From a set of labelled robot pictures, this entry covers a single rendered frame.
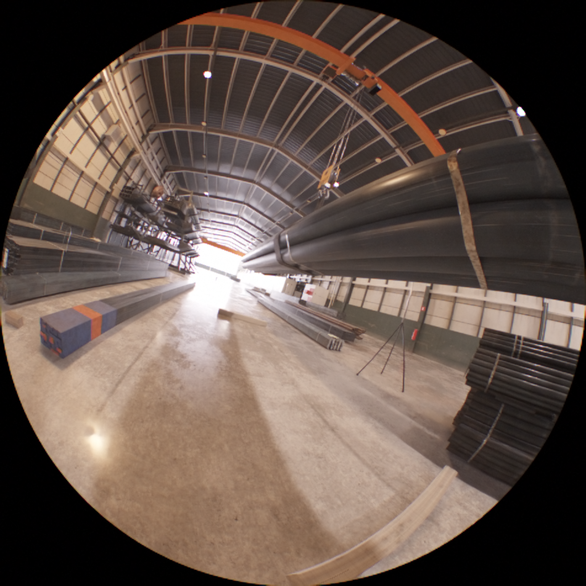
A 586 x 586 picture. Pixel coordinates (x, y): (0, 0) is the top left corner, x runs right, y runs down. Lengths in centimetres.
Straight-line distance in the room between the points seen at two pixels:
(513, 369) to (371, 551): 135
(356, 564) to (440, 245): 99
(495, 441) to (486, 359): 61
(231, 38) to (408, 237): 1014
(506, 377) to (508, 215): 120
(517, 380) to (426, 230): 128
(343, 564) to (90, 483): 76
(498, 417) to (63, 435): 215
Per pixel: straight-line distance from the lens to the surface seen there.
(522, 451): 163
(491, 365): 162
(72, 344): 140
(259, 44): 1003
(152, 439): 93
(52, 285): 230
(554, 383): 173
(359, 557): 77
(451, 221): 61
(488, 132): 1011
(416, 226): 66
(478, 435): 152
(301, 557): 80
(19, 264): 225
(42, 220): 845
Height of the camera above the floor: 74
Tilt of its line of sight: 1 degrees up
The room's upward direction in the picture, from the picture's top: 19 degrees clockwise
